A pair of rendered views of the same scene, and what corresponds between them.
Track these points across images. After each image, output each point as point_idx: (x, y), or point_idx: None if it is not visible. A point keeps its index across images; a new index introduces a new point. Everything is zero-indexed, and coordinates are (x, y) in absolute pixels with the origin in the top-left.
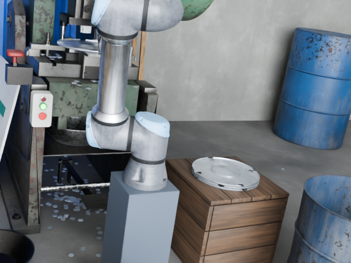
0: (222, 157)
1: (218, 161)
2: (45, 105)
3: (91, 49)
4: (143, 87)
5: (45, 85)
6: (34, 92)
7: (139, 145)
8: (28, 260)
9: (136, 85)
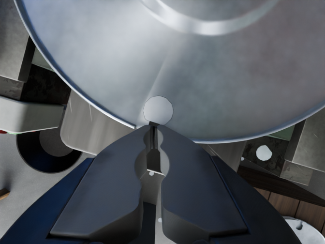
0: (318, 232)
1: (303, 235)
2: (13, 133)
3: (149, 33)
4: (293, 150)
5: (12, 79)
6: None
7: None
8: (72, 163)
9: (280, 138)
